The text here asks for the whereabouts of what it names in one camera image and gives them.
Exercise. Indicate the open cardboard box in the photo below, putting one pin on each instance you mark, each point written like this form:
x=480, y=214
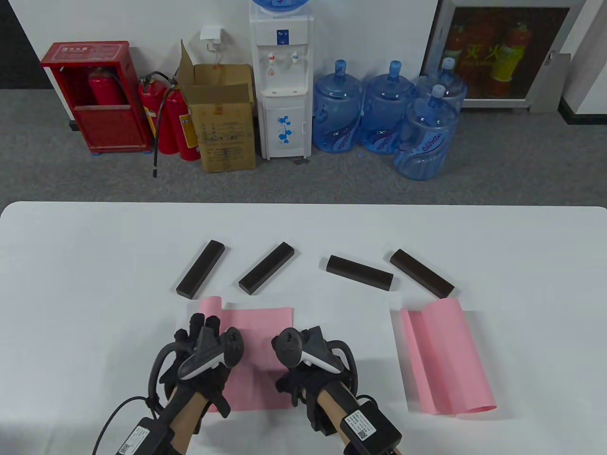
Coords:
x=225, y=132

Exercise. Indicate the red fire extinguisher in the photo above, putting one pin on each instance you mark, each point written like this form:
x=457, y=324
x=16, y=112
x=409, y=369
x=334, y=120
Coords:
x=187, y=128
x=106, y=90
x=163, y=132

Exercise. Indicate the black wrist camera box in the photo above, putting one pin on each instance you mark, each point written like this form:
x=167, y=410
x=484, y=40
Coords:
x=144, y=436
x=370, y=426

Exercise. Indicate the blue water jug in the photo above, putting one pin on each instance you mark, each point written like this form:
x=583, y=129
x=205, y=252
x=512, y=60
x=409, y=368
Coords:
x=336, y=113
x=448, y=83
x=386, y=113
x=280, y=5
x=424, y=142

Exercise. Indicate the white water dispenser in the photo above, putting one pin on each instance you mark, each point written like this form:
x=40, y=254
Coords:
x=283, y=95

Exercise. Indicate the grey white tracking controller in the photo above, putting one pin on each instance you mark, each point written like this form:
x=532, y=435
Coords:
x=294, y=348
x=208, y=358

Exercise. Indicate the person's right forearm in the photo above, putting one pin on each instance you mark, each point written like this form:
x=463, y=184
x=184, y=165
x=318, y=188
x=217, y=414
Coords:
x=332, y=407

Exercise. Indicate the dark wooden paperweight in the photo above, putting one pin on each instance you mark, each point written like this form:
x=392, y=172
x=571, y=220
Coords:
x=201, y=269
x=359, y=273
x=266, y=268
x=422, y=274

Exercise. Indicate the person's right hand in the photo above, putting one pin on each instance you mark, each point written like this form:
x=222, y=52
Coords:
x=296, y=381

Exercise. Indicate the black door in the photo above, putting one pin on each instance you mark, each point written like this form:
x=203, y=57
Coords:
x=19, y=42

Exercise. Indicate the red fire extinguisher cabinet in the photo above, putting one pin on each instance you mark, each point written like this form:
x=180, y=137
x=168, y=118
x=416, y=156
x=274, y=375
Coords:
x=111, y=128

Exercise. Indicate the white wall socket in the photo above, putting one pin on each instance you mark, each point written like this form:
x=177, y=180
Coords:
x=211, y=35

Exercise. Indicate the pink paper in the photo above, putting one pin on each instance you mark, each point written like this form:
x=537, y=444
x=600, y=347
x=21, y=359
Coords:
x=446, y=360
x=261, y=327

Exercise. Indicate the person's left hand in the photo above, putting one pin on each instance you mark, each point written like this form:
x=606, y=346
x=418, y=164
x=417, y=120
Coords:
x=213, y=386

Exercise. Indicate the person's left forearm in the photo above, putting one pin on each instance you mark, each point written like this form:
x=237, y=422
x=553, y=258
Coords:
x=187, y=422

